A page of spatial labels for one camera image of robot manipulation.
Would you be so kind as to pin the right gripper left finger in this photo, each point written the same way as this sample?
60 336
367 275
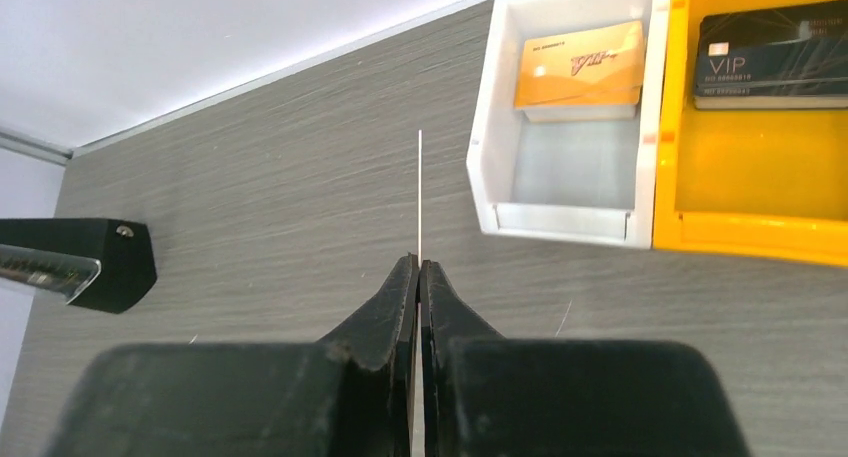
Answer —
375 402

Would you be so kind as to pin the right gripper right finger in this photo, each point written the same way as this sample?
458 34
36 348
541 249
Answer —
444 317

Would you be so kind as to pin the white plastic bin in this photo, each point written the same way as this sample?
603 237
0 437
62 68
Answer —
587 180

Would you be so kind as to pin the black metronome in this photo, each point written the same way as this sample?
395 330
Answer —
99 264

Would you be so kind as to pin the yellow plastic bin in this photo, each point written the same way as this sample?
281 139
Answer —
767 183

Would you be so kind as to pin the black box in bin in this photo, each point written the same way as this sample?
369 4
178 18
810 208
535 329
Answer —
792 57

